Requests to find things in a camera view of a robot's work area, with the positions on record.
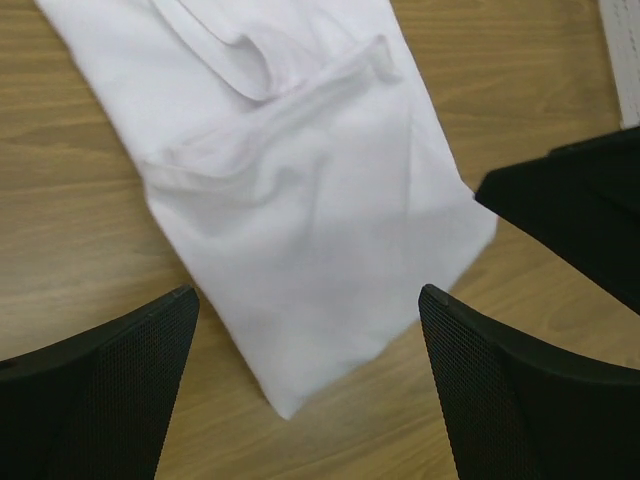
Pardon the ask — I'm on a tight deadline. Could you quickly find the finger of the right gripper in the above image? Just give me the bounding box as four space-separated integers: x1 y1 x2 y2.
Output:
475 127 639 311

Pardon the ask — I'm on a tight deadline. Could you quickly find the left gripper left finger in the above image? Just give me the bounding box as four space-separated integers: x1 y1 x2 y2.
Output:
1 285 200 479

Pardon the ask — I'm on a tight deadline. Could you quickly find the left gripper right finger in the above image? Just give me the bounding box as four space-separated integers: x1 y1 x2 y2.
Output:
419 285 639 479

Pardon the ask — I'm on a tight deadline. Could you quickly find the white t shirt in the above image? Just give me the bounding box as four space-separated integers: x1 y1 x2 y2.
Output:
38 1 497 419

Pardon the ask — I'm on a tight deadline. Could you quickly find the white plastic basket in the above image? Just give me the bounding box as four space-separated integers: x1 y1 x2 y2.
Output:
598 0 639 128

